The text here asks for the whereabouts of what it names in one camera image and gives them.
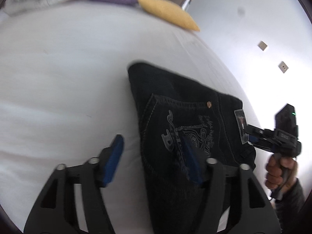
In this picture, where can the yellow cushion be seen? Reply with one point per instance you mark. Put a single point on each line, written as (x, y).
(170, 12)

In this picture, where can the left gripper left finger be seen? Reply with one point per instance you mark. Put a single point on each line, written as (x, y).
(71, 200)

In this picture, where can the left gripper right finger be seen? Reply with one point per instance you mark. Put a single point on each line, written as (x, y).
(230, 189)

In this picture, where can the upper wall switch plate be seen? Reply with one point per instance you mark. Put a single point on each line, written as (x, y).
(262, 45)

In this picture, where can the white bed mattress sheet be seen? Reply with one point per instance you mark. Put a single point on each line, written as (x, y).
(65, 95)

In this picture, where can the black denim pants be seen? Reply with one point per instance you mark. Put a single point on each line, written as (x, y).
(182, 123)

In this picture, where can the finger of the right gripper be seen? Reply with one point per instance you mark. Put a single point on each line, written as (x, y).
(253, 139)

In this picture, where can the lower wall switch plate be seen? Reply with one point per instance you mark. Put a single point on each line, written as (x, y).
(283, 67)

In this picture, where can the wall switch plate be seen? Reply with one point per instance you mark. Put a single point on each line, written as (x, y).
(262, 45)
(283, 67)

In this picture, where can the person's right hand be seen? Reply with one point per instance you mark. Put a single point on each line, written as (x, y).
(274, 179)

